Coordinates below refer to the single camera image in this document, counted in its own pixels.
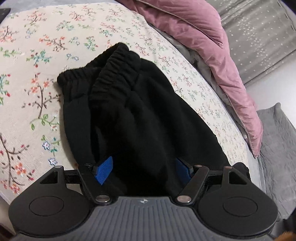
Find black pants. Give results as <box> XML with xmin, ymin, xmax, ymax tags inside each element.
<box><xmin>57</xmin><ymin>42</ymin><xmax>251</xmax><ymax>197</ymax></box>

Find grey quilted pillow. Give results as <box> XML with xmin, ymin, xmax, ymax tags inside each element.
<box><xmin>257</xmin><ymin>102</ymin><xmax>295</xmax><ymax>219</ymax></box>

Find floral bed sheet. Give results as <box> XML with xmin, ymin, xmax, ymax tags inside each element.
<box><xmin>1</xmin><ymin>3</ymin><xmax>250</xmax><ymax>203</ymax></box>

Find pink duvet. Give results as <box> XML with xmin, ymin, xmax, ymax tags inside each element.
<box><xmin>121</xmin><ymin>1</ymin><xmax>263</xmax><ymax>157</ymax></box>

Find grey star curtain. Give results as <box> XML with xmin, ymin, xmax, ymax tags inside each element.
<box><xmin>208</xmin><ymin>1</ymin><xmax>295</xmax><ymax>86</ymax></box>

